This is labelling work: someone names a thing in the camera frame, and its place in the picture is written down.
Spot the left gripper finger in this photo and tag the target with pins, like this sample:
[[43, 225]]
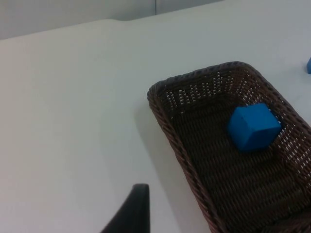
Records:
[[136, 211]]

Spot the dark brown wicker basket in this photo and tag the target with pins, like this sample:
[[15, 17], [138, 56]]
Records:
[[218, 189]]

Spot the large blue cube block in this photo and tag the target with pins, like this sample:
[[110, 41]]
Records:
[[253, 127]]

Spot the small blue block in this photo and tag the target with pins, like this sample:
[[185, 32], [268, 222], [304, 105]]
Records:
[[309, 65]]

